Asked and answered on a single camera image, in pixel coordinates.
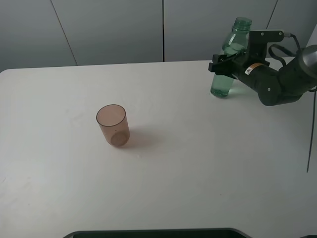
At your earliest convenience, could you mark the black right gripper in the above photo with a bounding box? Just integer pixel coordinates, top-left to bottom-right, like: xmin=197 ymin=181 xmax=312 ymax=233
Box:
xmin=208 ymin=51 xmax=282 ymax=106

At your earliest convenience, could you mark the green water bottle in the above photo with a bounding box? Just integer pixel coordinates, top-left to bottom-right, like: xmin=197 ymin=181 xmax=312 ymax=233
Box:
xmin=211 ymin=17 xmax=252 ymax=98

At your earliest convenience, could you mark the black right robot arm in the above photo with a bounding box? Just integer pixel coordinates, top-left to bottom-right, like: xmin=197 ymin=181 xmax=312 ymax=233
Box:
xmin=209 ymin=45 xmax=317 ymax=106

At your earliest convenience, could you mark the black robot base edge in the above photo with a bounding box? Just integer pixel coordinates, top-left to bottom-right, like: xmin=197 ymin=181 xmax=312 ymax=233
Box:
xmin=66 ymin=228 xmax=248 ymax=238

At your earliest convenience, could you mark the pink translucent cup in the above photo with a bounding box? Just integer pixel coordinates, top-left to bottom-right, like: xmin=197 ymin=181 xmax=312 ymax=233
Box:
xmin=96 ymin=104 xmax=130 ymax=147

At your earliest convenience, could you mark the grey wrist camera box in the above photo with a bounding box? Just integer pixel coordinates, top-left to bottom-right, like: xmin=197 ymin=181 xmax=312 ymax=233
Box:
xmin=247 ymin=30 xmax=284 ymax=60

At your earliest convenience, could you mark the black camera cable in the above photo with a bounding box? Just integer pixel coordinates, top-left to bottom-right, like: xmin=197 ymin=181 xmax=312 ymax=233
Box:
xmin=267 ymin=31 xmax=304 ymax=67

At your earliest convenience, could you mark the thin black hanging cable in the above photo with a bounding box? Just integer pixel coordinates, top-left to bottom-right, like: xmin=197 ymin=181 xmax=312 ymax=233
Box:
xmin=306 ymin=86 xmax=317 ymax=173

